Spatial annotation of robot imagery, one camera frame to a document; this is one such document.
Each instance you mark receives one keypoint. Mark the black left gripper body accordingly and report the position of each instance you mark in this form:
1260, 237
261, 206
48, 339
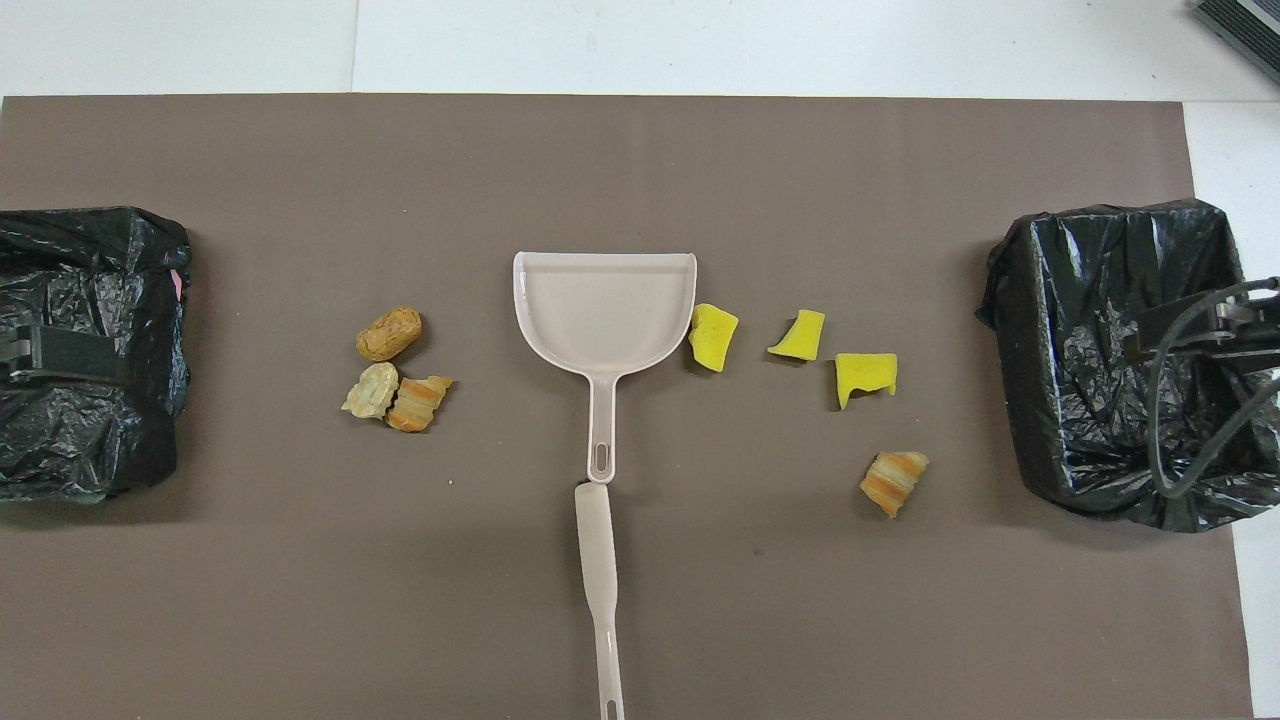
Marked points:
14, 358

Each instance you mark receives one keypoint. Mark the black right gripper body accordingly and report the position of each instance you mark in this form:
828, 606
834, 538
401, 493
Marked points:
1245, 320

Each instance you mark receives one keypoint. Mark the pale cream bread piece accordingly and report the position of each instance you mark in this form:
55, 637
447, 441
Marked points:
370, 392

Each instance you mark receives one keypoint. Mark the yellow sponge piece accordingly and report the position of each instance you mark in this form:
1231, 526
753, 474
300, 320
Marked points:
800, 337
712, 338
865, 374

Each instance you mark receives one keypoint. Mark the brown oval bread roll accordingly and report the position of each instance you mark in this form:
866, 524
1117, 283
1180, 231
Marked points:
389, 334

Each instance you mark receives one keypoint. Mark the striped croissant piece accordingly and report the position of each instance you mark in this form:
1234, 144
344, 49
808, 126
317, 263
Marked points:
420, 403
893, 481

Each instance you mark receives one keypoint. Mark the beige plastic dustpan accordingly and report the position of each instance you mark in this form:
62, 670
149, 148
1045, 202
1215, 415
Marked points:
600, 310

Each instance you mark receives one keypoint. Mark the beige hand brush black bristles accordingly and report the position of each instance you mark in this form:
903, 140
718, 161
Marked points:
596, 560

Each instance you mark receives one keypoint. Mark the bin with black bag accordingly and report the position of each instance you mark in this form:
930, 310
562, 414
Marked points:
1080, 400
90, 440

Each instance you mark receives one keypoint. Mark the dark grey ribbed device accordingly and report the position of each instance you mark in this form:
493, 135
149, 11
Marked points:
1245, 25

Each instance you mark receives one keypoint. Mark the brown table mat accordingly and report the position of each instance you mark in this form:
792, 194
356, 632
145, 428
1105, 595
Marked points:
640, 600

